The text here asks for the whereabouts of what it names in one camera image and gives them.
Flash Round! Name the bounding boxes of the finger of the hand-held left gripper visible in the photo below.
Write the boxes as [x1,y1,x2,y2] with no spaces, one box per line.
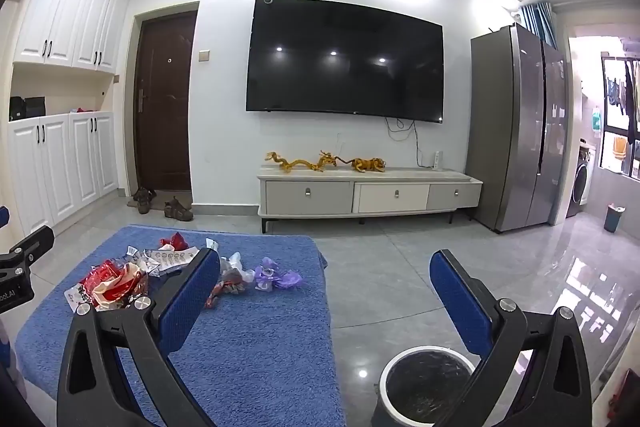
[9,226,55,266]

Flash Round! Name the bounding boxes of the teal waste bin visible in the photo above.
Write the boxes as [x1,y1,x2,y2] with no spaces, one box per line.
[603,204,626,234]

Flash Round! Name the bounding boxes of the short orange dragon ornament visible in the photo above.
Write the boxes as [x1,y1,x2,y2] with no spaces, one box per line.
[350,156,389,174]

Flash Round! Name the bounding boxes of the clear plastic wrapper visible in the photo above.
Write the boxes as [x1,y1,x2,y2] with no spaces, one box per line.
[220,252,256,284]

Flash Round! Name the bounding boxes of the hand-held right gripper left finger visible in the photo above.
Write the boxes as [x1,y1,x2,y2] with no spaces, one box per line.
[56,248,222,427]

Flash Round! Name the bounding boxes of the white printed plastic bag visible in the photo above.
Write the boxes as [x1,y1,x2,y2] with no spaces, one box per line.
[125,244,201,279]

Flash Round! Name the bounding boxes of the blue fluffy mat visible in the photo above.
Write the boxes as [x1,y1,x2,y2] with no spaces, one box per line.
[15,225,347,427]

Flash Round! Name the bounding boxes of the white television stand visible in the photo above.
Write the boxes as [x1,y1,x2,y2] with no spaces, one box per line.
[256,165,484,234]

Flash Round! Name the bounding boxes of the red foil wrapper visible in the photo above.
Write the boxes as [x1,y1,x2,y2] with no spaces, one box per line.
[159,232,189,253]

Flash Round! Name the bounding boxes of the red and white snack bag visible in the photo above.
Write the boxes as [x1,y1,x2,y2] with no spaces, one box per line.
[65,259,151,314]

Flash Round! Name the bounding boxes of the white upper cabinets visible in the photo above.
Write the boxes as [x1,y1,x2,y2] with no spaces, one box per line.
[14,0,132,74]

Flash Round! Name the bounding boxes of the hanging clothes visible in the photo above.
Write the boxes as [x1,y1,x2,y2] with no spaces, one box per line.
[605,59,640,144]

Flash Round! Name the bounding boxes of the blue curtain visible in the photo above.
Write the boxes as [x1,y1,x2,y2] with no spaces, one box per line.
[517,2,558,50]

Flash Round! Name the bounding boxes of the white trash can black liner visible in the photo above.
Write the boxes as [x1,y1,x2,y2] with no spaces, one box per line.
[374,346,481,427]

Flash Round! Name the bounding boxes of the door mat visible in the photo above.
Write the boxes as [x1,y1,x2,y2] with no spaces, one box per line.
[150,191,193,210]

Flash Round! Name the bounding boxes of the grey refrigerator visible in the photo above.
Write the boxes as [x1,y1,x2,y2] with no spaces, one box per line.
[469,23,571,234]

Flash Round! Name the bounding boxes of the purple wrapper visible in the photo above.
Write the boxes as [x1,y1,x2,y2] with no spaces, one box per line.
[254,257,304,293]

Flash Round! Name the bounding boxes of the long golden dragon ornament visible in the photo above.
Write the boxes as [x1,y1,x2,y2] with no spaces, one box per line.
[265,151,347,172]

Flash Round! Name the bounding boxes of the white cabinets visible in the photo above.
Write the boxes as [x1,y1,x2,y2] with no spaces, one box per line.
[7,111,120,238]
[14,0,132,74]

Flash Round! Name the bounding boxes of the television cables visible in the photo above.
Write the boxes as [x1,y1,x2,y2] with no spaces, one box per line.
[384,117,422,168]

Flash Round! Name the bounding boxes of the dark brown door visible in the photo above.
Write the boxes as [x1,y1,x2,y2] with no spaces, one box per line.
[134,9,199,194]

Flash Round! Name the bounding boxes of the clear brown wrapper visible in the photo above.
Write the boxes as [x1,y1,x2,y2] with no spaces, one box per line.
[202,279,247,309]

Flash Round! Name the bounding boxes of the black wall television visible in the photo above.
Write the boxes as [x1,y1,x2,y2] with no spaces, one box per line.
[246,0,445,124]

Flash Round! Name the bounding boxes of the white lower cabinets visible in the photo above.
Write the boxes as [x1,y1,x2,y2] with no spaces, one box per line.
[7,111,120,238]

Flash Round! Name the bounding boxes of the washing machine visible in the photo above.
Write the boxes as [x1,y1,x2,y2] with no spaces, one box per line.
[566,142,597,219]

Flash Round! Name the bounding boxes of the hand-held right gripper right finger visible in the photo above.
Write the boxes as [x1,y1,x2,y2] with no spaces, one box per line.
[430,249,593,427]

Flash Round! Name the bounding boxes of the black box on shelf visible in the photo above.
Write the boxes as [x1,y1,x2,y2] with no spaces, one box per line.
[9,96,47,122]

